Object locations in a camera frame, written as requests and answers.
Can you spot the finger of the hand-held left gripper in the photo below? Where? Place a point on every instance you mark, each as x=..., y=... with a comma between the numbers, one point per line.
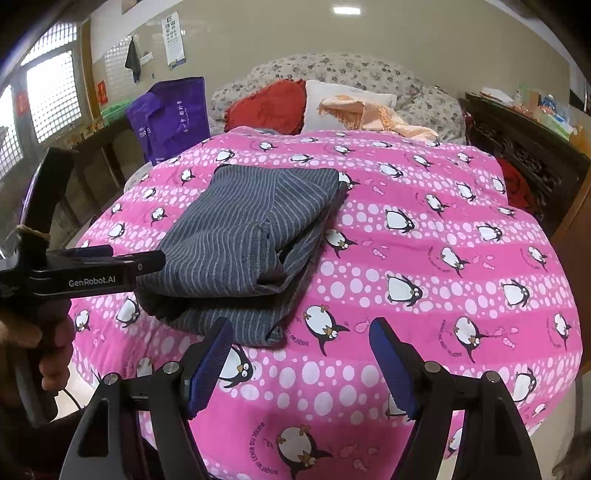
x=101, y=277
x=92, y=252

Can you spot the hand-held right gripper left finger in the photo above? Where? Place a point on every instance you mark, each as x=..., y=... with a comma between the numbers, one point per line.
x=210, y=364

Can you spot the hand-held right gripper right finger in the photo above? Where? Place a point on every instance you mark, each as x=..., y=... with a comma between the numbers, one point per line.
x=392, y=369

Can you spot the grey striped suit jacket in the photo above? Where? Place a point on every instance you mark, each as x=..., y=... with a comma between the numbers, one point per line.
x=221, y=240

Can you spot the person's left hand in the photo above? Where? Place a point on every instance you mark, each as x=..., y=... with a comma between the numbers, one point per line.
x=57, y=350

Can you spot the dark wooden desk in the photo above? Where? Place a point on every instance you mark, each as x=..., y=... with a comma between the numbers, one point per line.
x=92, y=157

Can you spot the barred window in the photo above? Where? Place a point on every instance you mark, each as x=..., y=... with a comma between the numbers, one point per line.
x=51, y=97

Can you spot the pink penguin print blanket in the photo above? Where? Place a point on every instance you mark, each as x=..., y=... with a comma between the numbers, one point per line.
x=369, y=240

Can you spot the purple fabric bag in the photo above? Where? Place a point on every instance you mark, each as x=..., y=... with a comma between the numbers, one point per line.
x=171, y=120

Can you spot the dark hanging cloth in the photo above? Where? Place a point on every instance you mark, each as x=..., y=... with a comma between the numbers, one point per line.
x=134, y=60

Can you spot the red cloth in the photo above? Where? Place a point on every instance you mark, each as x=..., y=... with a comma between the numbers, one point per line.
x=515, y=182

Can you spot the red pillow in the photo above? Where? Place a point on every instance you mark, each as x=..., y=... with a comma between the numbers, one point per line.
x=268, y=108

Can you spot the dark carved wooden cabinet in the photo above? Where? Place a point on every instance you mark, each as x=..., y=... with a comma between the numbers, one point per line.
x=521, y=147

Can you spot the peach fringed scarf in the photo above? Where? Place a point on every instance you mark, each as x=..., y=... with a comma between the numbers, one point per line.
x=369, y=113

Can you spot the white pillow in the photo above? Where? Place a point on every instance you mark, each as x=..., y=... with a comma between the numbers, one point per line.
x=351, y=90

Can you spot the plastic bottle with blue label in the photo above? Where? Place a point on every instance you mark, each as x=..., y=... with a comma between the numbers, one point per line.
x=548, y=100

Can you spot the ceiling light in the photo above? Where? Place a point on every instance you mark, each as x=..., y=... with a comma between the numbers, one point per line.
x=344, y=9

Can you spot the eye chart wall poster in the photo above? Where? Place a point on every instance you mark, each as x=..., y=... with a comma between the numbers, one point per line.
x=174, y=41

